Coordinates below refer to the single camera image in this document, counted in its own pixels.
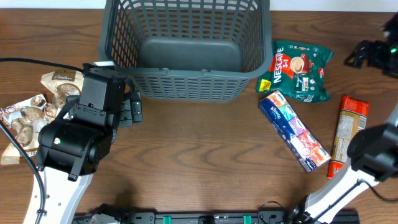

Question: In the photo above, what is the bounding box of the Kleenex tissue multipack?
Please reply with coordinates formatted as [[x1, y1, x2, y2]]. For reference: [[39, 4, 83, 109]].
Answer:
[[259, 91, 331, 172]]

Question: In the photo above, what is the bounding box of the red orange biscuit pack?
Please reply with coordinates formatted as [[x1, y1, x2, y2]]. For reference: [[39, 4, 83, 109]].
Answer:
[[327, 96, 370, 179]]

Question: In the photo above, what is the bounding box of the left black cable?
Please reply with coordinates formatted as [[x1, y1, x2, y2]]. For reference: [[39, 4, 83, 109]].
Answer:
[[0, 57, 85, 224]]

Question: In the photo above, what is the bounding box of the upper Pantree snack pouch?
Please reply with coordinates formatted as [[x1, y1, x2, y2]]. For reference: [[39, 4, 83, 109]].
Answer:
[[40, 69, 84, 121]]

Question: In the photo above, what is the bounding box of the lower Pantree snack pouch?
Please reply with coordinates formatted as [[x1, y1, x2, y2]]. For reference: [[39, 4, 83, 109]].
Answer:
[[1, 94, 50, 159]]

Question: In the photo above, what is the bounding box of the black cable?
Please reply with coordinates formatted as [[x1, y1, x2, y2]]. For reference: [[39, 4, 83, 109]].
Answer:
[[310, 179, 398, 222], [0, 57, 85, 224]]

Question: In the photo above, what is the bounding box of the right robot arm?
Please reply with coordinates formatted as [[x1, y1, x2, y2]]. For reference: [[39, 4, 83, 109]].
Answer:
[[283, 16, 397, 223]]

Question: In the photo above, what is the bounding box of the green Nescafe coffee bag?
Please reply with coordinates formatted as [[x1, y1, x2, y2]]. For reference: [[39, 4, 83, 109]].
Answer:
[[256, 40, 334, 103]]

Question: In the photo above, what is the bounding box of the right black cable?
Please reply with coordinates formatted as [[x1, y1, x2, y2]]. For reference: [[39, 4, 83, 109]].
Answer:
[[310, 179, 398, 222]]

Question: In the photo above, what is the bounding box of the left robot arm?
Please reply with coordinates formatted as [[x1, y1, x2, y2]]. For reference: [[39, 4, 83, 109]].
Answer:
[[24, 61, 142, 223]]

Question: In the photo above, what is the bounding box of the grey plastic basket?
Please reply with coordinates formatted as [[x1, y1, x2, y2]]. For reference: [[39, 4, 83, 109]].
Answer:
[[98, 0, 273, 101]]

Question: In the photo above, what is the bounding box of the pantree snack pouch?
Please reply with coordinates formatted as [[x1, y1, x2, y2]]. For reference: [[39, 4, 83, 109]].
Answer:
[[40, 69, 84, 121], [1, 94, 50, 159]]

